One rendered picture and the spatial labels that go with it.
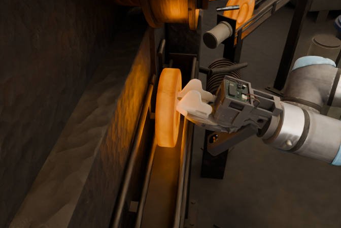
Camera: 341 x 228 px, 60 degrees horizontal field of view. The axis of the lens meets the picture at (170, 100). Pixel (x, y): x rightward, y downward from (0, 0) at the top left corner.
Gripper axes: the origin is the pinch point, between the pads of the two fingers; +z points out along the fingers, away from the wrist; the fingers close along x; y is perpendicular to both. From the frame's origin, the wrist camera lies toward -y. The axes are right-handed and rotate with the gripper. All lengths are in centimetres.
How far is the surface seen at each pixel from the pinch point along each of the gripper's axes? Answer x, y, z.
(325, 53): -71, -11, -62
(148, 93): -1.8, -1.5, 4.5
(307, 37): -182, -48, -105
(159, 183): 11.2, -11.5, -2.5
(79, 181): 27.4, 8.6, 8.9
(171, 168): 7.7, -10.7, -4.3
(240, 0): -54, 5, -16
